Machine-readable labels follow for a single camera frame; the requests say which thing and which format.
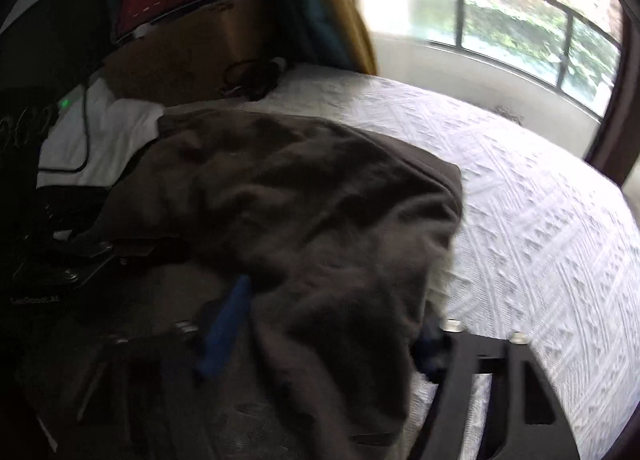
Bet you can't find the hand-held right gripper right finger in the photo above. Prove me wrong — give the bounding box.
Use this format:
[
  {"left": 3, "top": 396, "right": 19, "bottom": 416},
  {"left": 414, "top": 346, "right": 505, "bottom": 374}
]
[{"left": 410, "top": 317, "right": 581, "bottom": 460}]

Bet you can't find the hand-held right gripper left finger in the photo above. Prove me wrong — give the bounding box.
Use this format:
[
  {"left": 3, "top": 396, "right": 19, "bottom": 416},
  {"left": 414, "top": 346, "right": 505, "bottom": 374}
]
[{"left": 70, "top": 274, "right": 253, "bottom": 460}]

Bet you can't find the white textured bedspread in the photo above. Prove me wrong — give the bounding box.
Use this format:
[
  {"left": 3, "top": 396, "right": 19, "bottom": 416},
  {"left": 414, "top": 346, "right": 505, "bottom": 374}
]
[{"left": 165, "top": 63, "right": 640, "bottom": 460}]

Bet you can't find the white pillow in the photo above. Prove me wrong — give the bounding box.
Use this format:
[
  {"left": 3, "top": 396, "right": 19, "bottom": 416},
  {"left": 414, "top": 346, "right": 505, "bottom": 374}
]
[{"left": 37, "top": 78, "right": 166, "bottom": 188}]

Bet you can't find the yellow curtain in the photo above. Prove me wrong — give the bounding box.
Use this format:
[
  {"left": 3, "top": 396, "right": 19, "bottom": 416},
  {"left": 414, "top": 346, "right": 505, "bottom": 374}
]
[{"left": 305, "top": 0, "right": 378, "bottom": 75}]

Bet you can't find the dark grey t-shirt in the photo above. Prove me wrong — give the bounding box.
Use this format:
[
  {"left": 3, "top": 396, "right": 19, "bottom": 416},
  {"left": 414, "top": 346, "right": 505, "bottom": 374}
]
[{"left": 90, "top": 108, "right": 463, "bottom": 460}]

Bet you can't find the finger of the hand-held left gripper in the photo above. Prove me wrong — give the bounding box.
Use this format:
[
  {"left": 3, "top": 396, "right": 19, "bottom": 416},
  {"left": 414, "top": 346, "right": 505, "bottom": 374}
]
[{"left": 60, "top": 237, "right": 158, "bottom": 286}]

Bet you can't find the dark green curtain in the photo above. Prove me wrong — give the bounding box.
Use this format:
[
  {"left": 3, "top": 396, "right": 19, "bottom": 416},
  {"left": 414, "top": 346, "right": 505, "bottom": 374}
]
[{"left": 260, "top": 0, "right": 356, "bottom": 71}]

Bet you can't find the cardboard box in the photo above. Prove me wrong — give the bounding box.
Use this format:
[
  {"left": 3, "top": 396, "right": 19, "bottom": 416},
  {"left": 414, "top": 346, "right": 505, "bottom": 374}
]
[{"left": 97, "top": 0, "right": 281, "bottom": 106}]

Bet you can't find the balcony railing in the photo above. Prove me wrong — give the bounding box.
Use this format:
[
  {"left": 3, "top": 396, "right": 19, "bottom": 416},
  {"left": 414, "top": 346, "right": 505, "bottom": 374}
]
[{"left": 407, "top": 0, "right": 626, "bottom": 116}]

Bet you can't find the coiled black cable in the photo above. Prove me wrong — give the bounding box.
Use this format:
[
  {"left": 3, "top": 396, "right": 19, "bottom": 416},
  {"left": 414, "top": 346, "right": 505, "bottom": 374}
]
[{"left": 220, "top": 58, "right": 286, "bottom": 101}]

